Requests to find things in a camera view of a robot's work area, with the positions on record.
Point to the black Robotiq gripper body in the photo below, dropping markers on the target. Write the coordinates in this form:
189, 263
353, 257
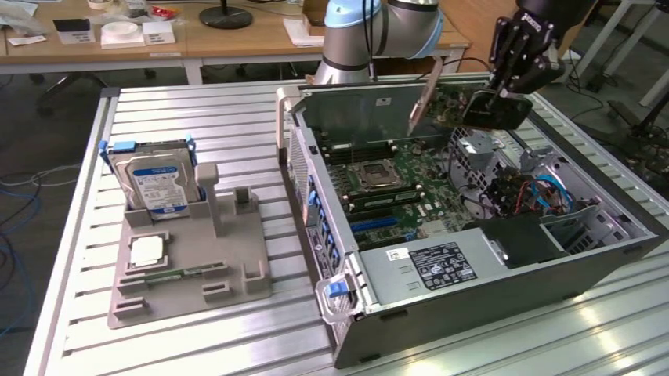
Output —
559, 19

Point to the graphics card with black shroud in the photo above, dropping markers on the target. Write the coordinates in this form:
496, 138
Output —
454, 105

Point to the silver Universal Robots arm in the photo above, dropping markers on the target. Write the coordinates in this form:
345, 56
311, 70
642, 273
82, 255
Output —
344, 39

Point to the wooden cabinet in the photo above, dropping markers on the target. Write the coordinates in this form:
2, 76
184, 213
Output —
470, 27

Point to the black floor stand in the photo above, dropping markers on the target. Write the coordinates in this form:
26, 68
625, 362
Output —
642, 129

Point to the perforated metal disk bay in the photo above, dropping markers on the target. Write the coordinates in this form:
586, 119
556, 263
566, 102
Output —
480, 156

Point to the black RAM slot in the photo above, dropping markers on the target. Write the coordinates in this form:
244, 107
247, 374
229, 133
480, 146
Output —
360, 148
363, 157

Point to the brown cardboard box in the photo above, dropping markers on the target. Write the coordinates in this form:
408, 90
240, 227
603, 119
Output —
313, 11

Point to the white booklet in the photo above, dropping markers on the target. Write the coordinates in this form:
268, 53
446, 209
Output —
303, 33

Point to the CPU socket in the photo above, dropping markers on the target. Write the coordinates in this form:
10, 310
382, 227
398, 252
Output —
376, 174

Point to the wooden desk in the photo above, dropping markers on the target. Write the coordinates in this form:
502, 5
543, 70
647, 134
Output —
77, 51
245, 39

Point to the blue expansion slot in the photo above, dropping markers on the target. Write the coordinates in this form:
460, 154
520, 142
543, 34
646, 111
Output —
376, 224

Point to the black round lamp base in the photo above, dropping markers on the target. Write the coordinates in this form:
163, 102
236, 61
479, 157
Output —
225, 19

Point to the grey power supply unit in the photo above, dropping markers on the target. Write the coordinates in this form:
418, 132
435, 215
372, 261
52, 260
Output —
386, 270

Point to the open dark grey PC case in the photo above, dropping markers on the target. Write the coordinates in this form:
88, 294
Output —
470, 313

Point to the red packet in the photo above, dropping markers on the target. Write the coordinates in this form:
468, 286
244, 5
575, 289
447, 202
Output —
163, 11

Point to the small white box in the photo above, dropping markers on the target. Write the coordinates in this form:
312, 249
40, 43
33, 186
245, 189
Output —
157, 33

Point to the blue case latch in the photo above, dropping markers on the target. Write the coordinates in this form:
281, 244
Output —
335, 290

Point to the hard disk in blue caddy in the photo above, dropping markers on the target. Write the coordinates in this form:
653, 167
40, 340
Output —
153, 184

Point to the grey parts rack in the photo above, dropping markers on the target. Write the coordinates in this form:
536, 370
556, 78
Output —
197, 250

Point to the beige tape roll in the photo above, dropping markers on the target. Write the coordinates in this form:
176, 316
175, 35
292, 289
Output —
97, 4

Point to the white box with black top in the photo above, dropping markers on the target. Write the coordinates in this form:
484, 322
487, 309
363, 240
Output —
73, 31

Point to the silver CPU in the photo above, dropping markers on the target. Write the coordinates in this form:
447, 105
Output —
146, 251

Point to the green RAM stick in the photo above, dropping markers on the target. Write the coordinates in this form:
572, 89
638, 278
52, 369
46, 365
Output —
167, 274

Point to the black chair base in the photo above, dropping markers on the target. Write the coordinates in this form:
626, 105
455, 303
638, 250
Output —
49, 90

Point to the white paper slip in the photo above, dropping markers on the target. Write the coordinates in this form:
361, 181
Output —
25, 40

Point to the clear plastic bag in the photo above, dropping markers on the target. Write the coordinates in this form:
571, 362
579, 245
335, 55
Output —
20, 17

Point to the white table frame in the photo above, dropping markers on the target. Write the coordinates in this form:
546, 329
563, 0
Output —
611, 35

